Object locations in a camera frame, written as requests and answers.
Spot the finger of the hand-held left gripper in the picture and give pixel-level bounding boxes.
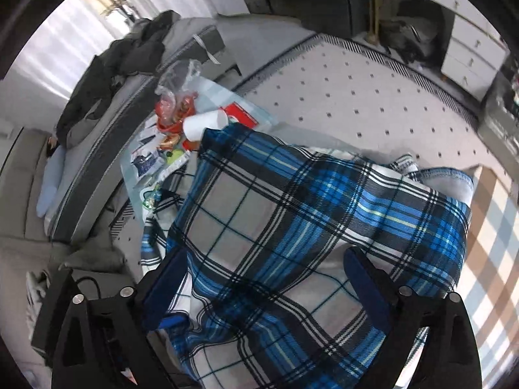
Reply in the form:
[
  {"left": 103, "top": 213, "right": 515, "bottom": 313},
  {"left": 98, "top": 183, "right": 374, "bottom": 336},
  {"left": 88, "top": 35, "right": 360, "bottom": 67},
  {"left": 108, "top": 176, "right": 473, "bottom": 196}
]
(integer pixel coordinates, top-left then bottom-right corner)
[{"left": 156, "top": 314, "right": 191, "bottom": 331}]

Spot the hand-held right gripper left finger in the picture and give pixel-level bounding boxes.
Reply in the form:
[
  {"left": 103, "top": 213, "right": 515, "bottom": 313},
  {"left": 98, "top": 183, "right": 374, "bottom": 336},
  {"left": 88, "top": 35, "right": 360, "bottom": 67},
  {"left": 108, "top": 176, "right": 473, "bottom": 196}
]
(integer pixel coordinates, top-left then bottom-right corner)
[{"left": 51, "top": 247, "right": 189, "bottom": 389}]

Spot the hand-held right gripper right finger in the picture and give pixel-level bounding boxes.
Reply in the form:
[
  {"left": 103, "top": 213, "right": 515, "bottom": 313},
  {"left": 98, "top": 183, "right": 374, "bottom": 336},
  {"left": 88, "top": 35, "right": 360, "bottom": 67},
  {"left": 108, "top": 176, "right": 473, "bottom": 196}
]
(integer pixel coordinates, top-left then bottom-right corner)
[{"left": 344, "top": 246, "right": 483, "bottom": 389}]

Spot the blue white plaid shirt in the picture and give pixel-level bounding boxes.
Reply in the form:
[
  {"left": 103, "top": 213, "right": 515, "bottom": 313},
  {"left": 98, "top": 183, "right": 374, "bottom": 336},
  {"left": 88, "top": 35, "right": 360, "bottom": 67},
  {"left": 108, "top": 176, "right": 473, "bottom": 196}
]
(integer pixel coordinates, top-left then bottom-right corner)
[{"left": 166, "top": 124, "right": 473, "bottom": 389}]

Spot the grey cloth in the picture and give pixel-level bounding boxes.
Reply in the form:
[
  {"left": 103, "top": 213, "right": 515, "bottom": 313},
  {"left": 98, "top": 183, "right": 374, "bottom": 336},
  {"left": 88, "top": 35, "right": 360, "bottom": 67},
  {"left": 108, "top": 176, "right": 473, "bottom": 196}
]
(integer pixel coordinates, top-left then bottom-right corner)
[{"left": 59, "top": 235, "right": 126, "bottom": 274}]

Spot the grey sofa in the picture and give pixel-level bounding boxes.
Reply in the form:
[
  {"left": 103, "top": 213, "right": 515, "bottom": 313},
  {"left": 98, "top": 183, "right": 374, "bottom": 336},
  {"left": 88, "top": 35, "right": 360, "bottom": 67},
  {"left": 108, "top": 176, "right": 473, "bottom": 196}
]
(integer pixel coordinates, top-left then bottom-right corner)
[{"left": 0, "top": 125, "right": 82, "bottom": 244}]

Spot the blue printed packet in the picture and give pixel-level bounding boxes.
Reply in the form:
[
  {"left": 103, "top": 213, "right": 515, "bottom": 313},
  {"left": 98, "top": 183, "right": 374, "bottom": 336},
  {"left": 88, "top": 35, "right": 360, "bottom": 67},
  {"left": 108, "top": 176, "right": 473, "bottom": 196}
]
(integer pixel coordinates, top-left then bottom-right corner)
[{"left": 130, "top": 150, "right": 167, "bottom": 179}]

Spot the light blue pillow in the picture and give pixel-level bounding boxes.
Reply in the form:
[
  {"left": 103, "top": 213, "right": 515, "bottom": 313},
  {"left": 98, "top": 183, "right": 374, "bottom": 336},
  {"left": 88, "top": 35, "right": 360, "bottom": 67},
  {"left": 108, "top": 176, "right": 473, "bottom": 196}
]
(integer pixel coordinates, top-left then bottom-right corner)
[{"left": 36, "top": 146, "right": 67, "bottom": 217}]

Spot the striped cloth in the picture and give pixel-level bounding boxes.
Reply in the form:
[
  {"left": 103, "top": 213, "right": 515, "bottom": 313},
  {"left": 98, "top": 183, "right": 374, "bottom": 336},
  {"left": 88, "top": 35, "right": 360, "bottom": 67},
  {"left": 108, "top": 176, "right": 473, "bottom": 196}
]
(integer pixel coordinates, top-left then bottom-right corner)
[{"left": 387, "top": 153, "right": 420, "bottom": 179}]

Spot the blue denim cloth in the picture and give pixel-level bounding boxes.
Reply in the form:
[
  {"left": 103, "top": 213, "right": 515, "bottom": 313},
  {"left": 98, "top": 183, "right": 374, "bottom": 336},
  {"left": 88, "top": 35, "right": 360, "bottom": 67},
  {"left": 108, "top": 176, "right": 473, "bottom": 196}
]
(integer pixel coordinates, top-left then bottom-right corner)
[{"left": 419, "top": 166, "right": 475, "bottom": 207}]

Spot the checkered brown blue sheet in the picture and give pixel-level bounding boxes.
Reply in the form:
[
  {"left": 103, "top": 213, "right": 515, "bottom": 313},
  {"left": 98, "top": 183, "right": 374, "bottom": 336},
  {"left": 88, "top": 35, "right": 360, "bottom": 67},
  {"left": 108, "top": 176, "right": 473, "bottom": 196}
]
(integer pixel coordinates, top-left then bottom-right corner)
[{"left": 395, "top": 164, "right": 519, "bottom": 389}]

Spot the white paper cup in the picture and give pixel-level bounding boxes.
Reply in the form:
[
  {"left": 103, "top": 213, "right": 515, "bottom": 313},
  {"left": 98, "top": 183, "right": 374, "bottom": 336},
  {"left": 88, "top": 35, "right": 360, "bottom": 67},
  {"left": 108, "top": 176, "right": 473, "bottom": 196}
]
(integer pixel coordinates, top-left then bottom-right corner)
[{"left": 182, "top": 110, "right": 228, "bottom": 140}]

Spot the clear bag of red snacks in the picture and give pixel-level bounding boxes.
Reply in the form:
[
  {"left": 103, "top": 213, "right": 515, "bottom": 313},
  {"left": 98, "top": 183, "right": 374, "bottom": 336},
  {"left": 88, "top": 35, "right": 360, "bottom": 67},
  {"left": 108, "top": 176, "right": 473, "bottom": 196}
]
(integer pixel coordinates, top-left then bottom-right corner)
[{"left": 156, "top": 60, "right": 201, "bottom": 134}]

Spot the red card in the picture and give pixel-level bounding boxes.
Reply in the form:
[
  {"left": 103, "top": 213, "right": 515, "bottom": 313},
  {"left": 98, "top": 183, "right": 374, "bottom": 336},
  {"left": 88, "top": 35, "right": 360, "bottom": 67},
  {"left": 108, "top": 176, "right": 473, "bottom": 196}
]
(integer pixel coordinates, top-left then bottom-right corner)
[{"left": 221, "top": 103, "right": 260, "bottom": 128}]

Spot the glass side table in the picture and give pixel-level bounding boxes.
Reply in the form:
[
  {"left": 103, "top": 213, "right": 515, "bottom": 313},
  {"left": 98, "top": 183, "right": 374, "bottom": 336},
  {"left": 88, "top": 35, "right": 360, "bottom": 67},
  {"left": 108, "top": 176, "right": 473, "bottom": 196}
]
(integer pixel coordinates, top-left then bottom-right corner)
[{"left": 122, "top": 77, "right": 278, "bottom": 203}]

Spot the white dotted rug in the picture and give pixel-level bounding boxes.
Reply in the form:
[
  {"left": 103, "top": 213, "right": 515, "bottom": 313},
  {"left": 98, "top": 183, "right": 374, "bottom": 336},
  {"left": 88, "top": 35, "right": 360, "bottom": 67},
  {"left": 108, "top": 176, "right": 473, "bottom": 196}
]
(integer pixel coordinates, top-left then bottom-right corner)
[{"left": 109, "top": 34, "right": 507, "bottom": 276}]

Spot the pile of dark jackets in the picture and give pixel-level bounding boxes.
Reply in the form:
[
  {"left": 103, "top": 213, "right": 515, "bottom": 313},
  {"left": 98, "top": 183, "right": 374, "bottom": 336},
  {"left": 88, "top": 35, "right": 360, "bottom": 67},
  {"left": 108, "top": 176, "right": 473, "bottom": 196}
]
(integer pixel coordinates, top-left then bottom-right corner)
[{"left": 57, "top": 10, "right": 181, "bottom": 147}]

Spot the black backpack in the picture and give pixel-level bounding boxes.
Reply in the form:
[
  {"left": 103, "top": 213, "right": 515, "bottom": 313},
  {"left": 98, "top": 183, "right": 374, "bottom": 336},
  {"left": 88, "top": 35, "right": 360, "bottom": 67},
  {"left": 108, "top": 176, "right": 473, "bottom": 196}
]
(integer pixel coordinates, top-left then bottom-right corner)
[{"left": 383, "top": 0, "right": 447, "bottom": 63}]

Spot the white desk with drawers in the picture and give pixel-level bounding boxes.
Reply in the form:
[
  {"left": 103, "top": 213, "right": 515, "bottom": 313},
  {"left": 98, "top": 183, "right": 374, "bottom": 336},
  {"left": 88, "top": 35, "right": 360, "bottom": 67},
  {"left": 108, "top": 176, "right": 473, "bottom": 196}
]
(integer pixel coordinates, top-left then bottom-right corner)
[{"left": 357, "top": 0, "right": 512, "bottom": 100}]

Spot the dark grey refrigerator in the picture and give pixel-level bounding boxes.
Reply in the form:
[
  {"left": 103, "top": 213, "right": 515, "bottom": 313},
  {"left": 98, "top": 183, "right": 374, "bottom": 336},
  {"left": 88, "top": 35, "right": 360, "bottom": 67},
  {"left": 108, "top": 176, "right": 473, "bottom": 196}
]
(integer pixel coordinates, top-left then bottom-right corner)
[{"left": 243, "top": 0, "right": 374, "bottom": 41}]

